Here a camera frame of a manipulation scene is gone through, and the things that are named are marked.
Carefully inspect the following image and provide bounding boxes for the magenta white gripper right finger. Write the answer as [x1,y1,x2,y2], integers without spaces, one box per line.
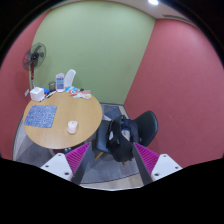
[133,143,182,184]

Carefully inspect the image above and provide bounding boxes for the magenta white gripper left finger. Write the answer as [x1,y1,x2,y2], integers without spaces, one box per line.
[41,143,91,183]

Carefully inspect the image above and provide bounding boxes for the white computer mouse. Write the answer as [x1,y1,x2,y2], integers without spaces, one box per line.
[67,121,78,134]

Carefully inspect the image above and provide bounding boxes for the blue patterned mouse pad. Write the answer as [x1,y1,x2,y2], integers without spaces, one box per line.
[24,105,57,128]

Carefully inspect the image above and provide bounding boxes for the dark green chair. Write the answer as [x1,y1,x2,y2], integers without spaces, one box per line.
[95,111,158,155]

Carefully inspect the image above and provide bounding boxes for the round wooden table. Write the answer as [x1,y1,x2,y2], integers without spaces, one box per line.
[23,92,102,149]

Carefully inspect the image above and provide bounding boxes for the black backpack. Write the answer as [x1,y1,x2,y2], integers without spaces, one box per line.
[106,115,139,162]

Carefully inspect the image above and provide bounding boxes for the black marker pen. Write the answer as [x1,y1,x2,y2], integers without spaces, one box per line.
[46,91,56,98]

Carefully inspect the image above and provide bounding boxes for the colourful snack packets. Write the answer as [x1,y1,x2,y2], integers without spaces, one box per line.
[65,86,91,99]

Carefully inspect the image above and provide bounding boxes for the white tissue box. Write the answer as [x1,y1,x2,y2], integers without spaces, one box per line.
[30,87,45,101]

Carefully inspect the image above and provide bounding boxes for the dark glass jar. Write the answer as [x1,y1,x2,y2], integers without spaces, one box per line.
[48,81,56,91]

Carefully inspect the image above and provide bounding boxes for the white chair behind table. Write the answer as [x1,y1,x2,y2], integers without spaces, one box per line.
[64,69,76,87]

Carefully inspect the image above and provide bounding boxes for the white wet wipes pack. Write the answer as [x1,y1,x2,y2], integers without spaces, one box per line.
[56,73,64,92]

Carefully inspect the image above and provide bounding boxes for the red standing fan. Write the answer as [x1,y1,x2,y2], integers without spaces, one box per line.
[22,43,46,84]

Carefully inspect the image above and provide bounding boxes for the ceiling light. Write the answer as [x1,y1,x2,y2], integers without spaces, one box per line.
[148,0,159,5]

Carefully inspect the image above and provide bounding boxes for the wall power outlet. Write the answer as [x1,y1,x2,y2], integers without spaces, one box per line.
[24,89,30,97]

